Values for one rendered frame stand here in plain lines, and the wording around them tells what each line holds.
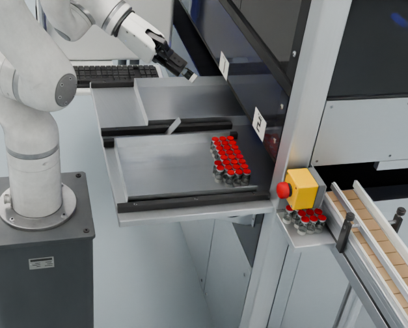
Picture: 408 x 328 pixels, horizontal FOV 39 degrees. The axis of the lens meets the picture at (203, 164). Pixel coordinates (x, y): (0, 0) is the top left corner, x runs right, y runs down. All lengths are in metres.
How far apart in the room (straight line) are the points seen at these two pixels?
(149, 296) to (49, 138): 1.23
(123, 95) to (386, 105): 0.86
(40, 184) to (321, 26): 0.72
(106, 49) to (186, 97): 0.48
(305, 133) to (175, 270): 1.29
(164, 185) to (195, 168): 0.12
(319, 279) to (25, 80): 1.04
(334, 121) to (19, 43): 0.72
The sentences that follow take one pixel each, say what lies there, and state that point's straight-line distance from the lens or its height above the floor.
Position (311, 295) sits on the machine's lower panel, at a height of 0.52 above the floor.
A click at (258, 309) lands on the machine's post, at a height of 0.49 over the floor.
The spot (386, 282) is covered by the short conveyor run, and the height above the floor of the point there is 0.93.
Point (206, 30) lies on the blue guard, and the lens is 2.04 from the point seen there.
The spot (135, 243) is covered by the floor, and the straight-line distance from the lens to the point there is 2.63.
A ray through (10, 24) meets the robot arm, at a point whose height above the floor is 1.38.
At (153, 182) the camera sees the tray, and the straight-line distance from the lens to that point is 1.54.
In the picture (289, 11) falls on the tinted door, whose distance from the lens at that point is 1.41.
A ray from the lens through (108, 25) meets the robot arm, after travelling 1.38.
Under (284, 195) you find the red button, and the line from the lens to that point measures 1.38.
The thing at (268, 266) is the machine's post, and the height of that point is 0.67.
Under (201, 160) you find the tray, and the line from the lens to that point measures 1.64.
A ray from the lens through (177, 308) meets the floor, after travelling 2.39.
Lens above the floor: 1.84
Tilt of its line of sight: 36 degrees down
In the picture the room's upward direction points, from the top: 7 degrees clockwise
